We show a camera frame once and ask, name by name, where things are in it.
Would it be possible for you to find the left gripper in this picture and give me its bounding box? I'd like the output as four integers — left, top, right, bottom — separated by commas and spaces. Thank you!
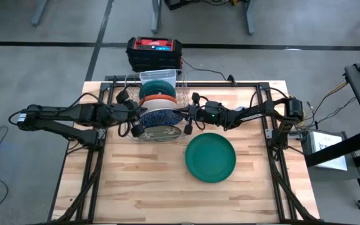
111, 89, 146, 138

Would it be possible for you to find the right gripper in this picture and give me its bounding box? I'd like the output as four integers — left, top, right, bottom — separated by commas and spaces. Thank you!
183, 92, 228, 136

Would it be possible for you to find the blue patterned plate white underside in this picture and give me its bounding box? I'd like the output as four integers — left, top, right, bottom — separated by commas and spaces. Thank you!
138, 107, 184, 128

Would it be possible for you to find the orange plate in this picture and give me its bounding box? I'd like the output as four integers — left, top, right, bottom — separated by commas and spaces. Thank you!
139, 93, 178, 106

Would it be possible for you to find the green floral plate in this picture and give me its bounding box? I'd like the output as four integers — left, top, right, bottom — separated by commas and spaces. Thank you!
137, 124, 183, 143

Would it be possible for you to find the large green plate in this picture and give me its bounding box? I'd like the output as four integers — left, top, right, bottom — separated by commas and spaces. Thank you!
184, 132, 237, 184

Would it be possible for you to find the clear plastic utensil container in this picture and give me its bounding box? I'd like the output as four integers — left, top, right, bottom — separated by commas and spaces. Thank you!
139, 69, 178, 87

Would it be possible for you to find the red black power station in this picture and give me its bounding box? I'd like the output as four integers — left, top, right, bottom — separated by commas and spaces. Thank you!
126, 36, 183, 73

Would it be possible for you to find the grey desk leg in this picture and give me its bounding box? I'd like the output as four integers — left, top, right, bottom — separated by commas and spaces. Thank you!
245, 0, 258, 36
150, 0, 163, 34
31, 0, 49, 28

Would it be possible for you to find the white wire dish rack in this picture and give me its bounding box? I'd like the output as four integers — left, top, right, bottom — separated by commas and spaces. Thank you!
124, 69, 191, 143

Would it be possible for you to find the black aluminium table frame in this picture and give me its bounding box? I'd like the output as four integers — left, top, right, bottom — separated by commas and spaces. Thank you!
47, 74, 320, 225

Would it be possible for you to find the black power cable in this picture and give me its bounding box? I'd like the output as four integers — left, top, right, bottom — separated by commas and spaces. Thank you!
179, 57, 238, 86

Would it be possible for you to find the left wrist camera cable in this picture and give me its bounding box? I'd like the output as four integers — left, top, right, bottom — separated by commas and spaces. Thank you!
69, 82, 143, 138

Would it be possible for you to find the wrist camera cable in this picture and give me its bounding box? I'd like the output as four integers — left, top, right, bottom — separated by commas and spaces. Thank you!
69, 82, 143, 138
250, 86, 290, 104

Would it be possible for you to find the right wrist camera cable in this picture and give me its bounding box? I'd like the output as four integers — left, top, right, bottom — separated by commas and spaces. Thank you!
250, 86, 290, 104

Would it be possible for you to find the thin black cable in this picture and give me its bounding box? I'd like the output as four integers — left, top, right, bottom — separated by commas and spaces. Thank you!
316, 96, 358, 126

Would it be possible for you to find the yellow cable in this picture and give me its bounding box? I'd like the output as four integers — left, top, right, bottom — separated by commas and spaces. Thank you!
304, 78, 348, 126

